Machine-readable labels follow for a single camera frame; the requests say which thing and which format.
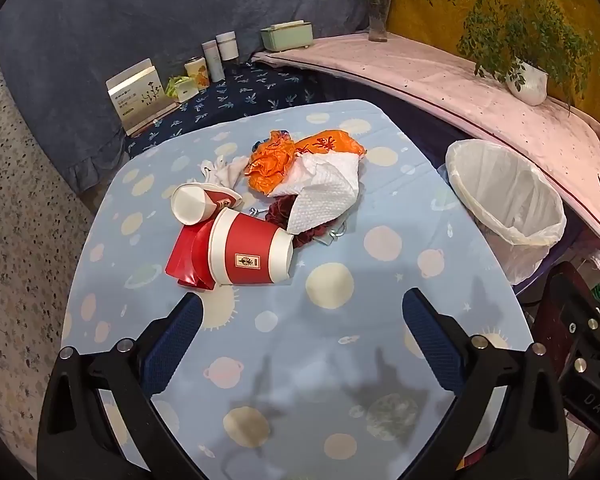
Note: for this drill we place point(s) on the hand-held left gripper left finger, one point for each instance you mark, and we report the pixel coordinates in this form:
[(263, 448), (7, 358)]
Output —
[(175, 345)]

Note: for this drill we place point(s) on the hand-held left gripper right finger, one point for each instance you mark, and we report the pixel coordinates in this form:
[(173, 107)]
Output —
[(430, 345)]

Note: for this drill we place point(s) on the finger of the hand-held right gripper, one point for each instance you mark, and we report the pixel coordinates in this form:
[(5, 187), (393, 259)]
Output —
[(577, 305)]

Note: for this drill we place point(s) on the red paper bag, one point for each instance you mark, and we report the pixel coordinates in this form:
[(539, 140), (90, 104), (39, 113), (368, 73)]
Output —
[(185, 260)]

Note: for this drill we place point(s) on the large red paper cup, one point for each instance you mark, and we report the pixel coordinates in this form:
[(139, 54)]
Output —
[(245, 250)]

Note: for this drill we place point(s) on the white lined trash bin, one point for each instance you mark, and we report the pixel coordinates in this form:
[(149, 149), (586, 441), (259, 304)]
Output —
[(505, 195)]

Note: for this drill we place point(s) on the small red white paper cup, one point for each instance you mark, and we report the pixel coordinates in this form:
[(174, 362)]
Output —
[(187, 202)]

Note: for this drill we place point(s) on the metal binder clip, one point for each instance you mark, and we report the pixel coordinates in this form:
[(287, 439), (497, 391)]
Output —
[(332, 235)]

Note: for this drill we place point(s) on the dark red scrunchie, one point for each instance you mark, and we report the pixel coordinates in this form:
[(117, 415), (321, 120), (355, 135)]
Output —
[(277, 210)]

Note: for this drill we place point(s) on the white tissue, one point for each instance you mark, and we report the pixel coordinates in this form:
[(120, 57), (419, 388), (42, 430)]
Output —
[(227, 172)]

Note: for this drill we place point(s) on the white paper towel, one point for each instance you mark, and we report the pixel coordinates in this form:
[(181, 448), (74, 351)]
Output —
[(320, 185)]

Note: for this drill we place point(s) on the orange plastic bag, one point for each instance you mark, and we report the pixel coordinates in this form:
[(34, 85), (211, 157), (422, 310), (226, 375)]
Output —
[(267, 170)]

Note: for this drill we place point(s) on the small blue plastic piece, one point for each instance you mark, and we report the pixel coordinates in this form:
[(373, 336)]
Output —
[(256, 146)]

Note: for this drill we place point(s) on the light blue planet tablecloth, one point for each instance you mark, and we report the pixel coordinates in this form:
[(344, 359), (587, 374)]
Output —
[(330, 360)]

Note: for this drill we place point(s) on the green plant in white pot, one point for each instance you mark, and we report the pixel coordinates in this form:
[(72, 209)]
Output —
[(527, 82)]

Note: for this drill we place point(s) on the white floral card box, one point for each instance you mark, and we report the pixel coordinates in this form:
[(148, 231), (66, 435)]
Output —
[(135, 95)]

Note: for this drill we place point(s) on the small green box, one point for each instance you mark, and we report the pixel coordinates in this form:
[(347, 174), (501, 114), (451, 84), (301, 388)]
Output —
[(182, 91)]

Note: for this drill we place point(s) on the navy floral cloth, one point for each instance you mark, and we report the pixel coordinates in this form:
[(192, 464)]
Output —
[(240, 95)]

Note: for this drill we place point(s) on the pink printed cloth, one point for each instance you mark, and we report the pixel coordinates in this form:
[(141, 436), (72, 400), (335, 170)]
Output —
[(430, 80)]

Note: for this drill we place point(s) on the yellow printed tin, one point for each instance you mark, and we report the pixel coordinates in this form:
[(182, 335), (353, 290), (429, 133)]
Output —
[(197, 75)]

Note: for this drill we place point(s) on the white round jar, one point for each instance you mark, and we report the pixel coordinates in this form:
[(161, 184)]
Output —
[(227, 47)]

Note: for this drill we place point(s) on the glass vase with pink flowers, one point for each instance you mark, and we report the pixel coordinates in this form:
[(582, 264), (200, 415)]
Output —
[(380, 22)]

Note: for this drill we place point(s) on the pale green tissue box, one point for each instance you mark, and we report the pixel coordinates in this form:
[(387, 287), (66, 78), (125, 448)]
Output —
[(285, 37)]

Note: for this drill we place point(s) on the yellow patterned cloth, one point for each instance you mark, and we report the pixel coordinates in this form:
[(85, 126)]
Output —
[(430, 10)]

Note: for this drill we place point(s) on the blue grey curtain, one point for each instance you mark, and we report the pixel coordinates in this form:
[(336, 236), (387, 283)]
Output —
[(105, 20)]

